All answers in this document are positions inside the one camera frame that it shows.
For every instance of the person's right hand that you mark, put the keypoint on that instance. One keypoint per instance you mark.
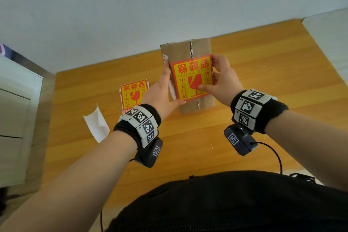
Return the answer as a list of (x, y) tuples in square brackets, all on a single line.
[(225, 85)]

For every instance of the person's left hand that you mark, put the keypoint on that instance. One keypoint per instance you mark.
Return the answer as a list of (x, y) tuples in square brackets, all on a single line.
[(159, 98)]

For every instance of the stack of warning stickers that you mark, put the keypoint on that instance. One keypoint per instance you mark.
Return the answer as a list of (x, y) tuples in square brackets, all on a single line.
[(133, 93)]

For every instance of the red yellow sticker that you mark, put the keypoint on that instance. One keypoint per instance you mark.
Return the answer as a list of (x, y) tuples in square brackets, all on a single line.
[(187, 79)]

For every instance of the brown cardboard box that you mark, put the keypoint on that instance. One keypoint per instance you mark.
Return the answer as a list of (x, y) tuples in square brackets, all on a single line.
[(179, 49)]

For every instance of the white backing paper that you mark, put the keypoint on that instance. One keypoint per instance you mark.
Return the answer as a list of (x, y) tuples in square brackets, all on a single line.
[(98, 125)]

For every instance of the person's left forearm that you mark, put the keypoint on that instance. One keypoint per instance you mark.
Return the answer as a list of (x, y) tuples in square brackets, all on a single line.
[(68, 185)]

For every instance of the person's right forearm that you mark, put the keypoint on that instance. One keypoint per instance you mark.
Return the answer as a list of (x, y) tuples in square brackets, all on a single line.
[(312, 147)]

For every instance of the person's black clothing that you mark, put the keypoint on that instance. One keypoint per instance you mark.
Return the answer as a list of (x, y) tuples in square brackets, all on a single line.
[(231, 204)]

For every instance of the black left wristband with markers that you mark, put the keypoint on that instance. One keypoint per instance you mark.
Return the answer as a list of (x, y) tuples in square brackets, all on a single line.
[(138, 125)]

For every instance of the black wristband with markers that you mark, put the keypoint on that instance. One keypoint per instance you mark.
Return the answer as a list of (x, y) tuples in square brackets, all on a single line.
[(138, 125), (258, 109)]

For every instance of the black right wristband with markers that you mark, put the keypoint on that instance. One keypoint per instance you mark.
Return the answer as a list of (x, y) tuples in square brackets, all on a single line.
[(258, 109)]

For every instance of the white side table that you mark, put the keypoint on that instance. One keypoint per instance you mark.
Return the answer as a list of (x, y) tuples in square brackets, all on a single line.
[(329, 41)]

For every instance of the cream cabinet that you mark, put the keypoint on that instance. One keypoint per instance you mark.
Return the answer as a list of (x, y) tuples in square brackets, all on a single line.
[(16, 131)]

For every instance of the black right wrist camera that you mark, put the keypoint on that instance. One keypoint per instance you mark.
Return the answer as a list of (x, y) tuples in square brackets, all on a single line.
[(239, 140)]

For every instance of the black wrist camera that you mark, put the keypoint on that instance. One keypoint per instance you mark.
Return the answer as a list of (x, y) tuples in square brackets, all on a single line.
[(148, 155), (239, 140)]

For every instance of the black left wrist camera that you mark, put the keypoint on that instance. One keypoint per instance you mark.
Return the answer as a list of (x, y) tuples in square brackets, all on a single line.
[(148, 155)]

